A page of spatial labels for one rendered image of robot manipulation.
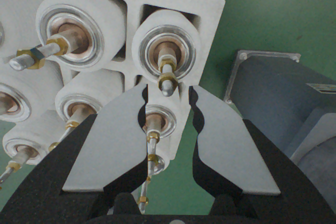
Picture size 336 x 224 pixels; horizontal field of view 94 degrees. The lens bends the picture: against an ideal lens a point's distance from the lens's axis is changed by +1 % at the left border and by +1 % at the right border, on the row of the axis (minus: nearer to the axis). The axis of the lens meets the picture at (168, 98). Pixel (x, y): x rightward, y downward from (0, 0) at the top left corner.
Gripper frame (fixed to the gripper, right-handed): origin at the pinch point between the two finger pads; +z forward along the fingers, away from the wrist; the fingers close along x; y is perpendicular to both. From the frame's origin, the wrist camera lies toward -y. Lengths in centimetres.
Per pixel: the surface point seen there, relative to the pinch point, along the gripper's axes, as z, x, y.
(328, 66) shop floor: 35, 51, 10
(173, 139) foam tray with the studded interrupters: 16.9, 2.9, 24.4
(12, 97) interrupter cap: 9.7, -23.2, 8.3
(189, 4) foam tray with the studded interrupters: 17.0, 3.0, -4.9
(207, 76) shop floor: 35.0, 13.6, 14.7
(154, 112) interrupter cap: 9.6, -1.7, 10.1
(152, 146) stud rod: 4.4, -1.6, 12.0
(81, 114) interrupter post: 8.4, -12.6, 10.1
